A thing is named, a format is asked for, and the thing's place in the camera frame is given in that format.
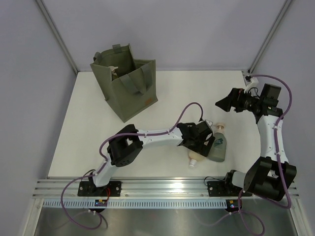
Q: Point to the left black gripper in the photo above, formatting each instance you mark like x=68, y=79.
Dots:
x=199, y=148

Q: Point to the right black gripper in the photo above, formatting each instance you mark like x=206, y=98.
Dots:
x=234, y=99

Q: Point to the grey-green pump soap bottle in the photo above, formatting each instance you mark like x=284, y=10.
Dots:
x=218, y=150

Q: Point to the cream lotion bottle white cap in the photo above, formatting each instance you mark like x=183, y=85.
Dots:
x=194, y=158

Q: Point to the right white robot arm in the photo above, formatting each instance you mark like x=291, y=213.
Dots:
x=271, y=174

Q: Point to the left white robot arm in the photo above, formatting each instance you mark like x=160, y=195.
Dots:
x=122, y=148

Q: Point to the green canvas tote bag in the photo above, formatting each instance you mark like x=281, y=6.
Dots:
x=135, y=88

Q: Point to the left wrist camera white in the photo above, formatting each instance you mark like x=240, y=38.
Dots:
x=209, y=122

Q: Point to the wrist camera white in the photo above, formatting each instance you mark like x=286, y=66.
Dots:
x=253, y=82
x=209, y=122

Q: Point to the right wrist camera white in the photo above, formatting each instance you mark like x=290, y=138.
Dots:
x=253, y=82

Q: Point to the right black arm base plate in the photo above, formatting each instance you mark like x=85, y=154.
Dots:
x=221, y=189

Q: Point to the aluminium front rail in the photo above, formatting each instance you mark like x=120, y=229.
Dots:
x=135, y=188

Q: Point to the white slotted cable duct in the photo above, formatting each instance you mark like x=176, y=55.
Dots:
x=147, y=203

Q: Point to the right aluminium frame post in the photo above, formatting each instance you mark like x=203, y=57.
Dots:
x=287, y=4

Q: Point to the aluminium frame post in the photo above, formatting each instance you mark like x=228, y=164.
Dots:
x=54, y=30
x=287, y=4

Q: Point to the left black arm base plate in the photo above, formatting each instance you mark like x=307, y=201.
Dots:
x=88, y=189

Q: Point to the left aluminium frame post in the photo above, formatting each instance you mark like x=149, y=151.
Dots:
x=54, y=30

